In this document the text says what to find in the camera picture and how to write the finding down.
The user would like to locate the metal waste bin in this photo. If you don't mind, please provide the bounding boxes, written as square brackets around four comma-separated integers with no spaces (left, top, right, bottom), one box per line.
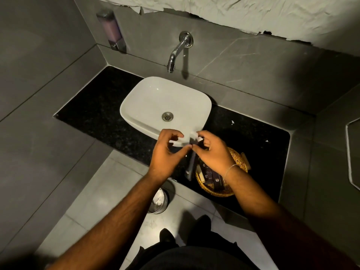
[147,188,170,215]

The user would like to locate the chrome wall faucet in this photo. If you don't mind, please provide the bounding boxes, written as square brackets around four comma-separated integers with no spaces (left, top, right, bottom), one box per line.
[167,31,194,74]

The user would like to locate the woven wicker basket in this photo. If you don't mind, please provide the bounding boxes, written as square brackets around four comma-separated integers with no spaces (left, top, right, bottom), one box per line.
[195,147,249,198]

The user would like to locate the dark toiletry box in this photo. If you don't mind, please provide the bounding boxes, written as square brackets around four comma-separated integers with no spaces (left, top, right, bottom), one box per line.
[211,171,228,192]
[201,162,215,185]

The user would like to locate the white ceramic sink basin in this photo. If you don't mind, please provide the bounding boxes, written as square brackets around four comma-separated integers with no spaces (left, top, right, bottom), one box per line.
[120,76,212,148]

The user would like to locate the person's black shoe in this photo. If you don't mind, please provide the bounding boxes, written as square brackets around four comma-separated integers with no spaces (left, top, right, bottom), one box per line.
[159,228,178,246]
[188,215,212,240]

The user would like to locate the person's black trousers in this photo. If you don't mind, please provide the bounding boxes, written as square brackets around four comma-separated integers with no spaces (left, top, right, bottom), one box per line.
[125,219,260,270]

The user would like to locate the white bin liner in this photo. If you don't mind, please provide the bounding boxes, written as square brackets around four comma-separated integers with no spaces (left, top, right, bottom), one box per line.
[152,188,165,207]

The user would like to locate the wall mirror with light edge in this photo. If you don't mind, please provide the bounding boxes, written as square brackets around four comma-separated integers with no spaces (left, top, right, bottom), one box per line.
[345,117,360,191]

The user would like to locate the person's right forearm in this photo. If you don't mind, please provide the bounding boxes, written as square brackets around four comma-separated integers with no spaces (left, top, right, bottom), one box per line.
[223,165,360,270]

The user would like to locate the crumpled white paper covering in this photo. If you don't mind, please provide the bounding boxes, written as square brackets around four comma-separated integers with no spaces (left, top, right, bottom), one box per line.
[94,0,360,57]

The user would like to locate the long clear plastic packet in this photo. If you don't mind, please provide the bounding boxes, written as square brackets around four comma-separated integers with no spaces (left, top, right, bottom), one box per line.
[185,131,204,182]

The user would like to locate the person's left hand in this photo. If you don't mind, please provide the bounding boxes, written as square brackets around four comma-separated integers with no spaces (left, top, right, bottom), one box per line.
[148,129,194,184]

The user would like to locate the person's right hand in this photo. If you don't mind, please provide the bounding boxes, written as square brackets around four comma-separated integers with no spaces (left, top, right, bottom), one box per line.
[192,130,239,181]

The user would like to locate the person's left forearm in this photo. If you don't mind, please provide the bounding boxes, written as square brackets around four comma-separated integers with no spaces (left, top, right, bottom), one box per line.
[46,172,170,270]

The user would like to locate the person's black left shoe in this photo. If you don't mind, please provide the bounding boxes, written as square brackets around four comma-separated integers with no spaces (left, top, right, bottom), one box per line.
[159,228,178,246]

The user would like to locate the wall soap dispenser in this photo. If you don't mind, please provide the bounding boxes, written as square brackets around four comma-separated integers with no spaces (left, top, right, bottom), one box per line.
[96,10,127,53]

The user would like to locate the person's black right shoe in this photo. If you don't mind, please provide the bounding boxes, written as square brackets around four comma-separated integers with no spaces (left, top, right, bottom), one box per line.
[188,215,212,240]

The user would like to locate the thin silver bracelet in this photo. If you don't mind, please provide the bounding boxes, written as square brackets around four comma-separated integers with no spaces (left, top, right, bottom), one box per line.
[223,164,239,182]

